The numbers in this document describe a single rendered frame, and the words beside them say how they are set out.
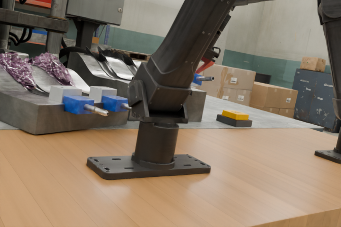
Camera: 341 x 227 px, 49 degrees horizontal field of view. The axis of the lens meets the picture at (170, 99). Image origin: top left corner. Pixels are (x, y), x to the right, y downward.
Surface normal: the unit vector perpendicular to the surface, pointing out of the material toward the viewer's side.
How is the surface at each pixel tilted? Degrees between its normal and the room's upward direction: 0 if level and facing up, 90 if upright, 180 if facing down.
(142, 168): 0
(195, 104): 90
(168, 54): 84
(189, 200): 0
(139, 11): 90
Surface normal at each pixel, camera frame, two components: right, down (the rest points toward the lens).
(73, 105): -0.52, 0.01
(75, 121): 0.83, 0.21
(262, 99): -0.76, -0.05
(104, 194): 0.17, -0.98
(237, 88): 0.57, 0.07
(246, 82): 0.53, 0.34
